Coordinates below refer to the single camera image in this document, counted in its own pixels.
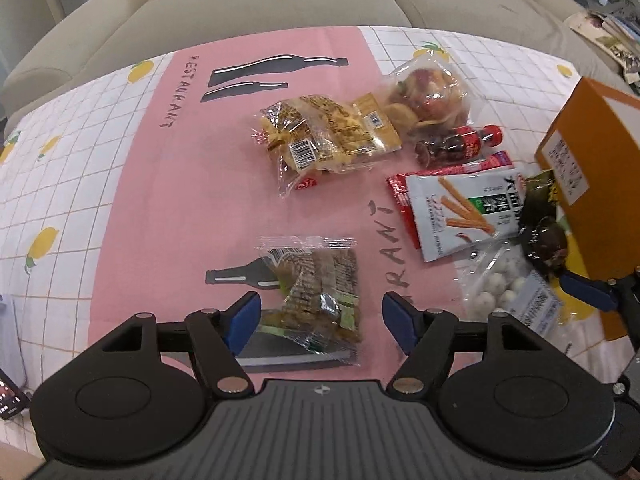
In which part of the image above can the clear bag of mixed dried fruit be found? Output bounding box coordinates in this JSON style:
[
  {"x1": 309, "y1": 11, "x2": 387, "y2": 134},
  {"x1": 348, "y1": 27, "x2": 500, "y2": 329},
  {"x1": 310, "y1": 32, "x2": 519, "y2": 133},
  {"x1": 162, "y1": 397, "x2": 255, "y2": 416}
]
[{"x1": 380, "y1": 55, "x2": 474, "y2": 137}]

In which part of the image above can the red snack packet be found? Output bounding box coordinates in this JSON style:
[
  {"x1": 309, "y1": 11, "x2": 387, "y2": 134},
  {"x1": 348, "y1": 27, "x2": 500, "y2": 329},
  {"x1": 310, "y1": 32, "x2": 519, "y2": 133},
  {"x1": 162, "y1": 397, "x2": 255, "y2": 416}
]
[{"x1": 386, "y1": 151, "x2": 516, "y2": 251}]

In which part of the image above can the orange cardboard box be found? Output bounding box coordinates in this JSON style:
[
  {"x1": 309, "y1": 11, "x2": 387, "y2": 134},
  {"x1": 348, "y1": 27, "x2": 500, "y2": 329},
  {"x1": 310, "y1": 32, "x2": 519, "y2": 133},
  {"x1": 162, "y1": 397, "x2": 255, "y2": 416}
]
[{"x1": 534, "y1": 76, "x2": 640, "y2": 342}]

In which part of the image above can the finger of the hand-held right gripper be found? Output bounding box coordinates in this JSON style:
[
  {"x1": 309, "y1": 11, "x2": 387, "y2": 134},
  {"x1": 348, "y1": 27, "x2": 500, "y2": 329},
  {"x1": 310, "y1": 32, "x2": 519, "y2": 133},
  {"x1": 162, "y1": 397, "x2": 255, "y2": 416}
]
[{"x1": 559, "y1": 269, "x2": 640, "y2": 397}]

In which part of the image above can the small bottle of chocolate candies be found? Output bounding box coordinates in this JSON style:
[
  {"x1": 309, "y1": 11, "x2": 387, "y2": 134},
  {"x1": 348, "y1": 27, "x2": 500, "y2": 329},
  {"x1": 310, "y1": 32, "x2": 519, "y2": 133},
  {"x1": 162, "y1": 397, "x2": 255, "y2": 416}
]
[{"x1": 415, "y1": 123, "x2": 505, "y2": 169}]

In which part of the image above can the clear bag of yellow noodle snack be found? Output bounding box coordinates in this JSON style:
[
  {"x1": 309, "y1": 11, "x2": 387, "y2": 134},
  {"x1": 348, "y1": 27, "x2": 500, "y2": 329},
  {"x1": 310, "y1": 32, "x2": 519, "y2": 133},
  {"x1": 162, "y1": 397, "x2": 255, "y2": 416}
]
[{"x1": 251, "y1": 94, "x2": 362, "y2": 199}]

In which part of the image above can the clear snack bag green label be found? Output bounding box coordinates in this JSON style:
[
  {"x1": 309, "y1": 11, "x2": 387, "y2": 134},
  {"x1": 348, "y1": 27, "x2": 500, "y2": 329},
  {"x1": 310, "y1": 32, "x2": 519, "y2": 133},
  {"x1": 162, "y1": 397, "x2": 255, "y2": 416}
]
[{"x1": 235, "y1": 235, "x2": 364, "y2": 369}]

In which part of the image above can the clear bag of white balls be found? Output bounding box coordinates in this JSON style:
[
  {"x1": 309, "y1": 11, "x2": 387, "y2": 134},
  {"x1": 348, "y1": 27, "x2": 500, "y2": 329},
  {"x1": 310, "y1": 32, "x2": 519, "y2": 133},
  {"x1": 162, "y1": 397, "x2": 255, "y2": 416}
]
[{"x1": 457, "y1": 240, "x2": 577, "y2": 356}]

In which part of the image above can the dark green snack packet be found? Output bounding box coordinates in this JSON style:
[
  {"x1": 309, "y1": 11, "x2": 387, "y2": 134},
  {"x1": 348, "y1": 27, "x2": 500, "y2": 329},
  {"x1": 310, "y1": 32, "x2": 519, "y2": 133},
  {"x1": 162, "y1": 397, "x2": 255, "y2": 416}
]
[{"x1": 517, "y1": 169, "x2": 572, "y2": 281}]

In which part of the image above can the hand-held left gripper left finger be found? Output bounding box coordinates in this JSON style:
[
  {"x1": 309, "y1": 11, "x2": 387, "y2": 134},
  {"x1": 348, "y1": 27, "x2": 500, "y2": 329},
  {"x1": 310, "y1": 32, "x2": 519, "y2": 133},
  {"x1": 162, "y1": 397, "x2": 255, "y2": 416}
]
[{"x1": 100, "y1": 291, "x2": 263, "y2": 396}]

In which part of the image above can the white breadstick snack packet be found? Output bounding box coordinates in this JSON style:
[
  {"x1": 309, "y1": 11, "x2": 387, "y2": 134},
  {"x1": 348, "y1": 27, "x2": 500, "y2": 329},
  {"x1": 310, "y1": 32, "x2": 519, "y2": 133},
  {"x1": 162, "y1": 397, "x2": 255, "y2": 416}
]
[{"x1": 404, "y1": 169, "x2": 529, "y2": 264}]

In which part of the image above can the beige fabric sofa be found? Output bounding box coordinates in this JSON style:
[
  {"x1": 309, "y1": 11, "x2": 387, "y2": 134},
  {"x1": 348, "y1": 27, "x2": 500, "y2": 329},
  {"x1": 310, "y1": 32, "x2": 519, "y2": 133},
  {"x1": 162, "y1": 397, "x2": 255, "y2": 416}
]
[{"x1": 0, "y1": 0, "x2": 640, "y2": 126}]

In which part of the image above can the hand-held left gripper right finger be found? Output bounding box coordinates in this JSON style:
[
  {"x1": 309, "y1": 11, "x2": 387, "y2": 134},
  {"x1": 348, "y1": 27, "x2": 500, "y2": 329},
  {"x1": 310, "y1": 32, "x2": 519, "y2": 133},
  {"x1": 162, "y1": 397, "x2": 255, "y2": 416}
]
[{"x1": 382, "y1": 292, "x2": 544, "y2": 396}]

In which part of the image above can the pink and white checked tablecloth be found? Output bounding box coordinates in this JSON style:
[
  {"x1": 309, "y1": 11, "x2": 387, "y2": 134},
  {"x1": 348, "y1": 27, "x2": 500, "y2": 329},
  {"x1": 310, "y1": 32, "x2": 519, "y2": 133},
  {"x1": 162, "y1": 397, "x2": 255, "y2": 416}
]
[{"x1": 0, "y1": 25, "x2": 640, "y2": 456}]

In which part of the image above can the black smartphone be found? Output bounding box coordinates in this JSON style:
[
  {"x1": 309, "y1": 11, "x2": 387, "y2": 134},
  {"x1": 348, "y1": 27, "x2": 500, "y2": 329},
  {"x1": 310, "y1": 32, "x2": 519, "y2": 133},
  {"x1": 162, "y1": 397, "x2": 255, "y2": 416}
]
[{"x1": 0, "y1": 367, "x2": 31, "y2": 422}]

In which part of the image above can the pile of magazines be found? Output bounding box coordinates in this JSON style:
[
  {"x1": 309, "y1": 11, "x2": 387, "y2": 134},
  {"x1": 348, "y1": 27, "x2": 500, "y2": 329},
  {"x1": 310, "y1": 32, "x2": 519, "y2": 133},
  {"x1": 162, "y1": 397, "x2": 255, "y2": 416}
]
[{"x1": 565, "y1": 7, "x2": 640, "y2": 87}]

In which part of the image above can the flat yellow snack packet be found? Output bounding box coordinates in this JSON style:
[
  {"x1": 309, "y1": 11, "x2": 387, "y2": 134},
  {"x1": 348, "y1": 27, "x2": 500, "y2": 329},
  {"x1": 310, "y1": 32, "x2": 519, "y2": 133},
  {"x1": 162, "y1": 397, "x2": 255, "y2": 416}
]
[{"x1": 350, "y1": 92, "x2": 404, "y2": 154}]

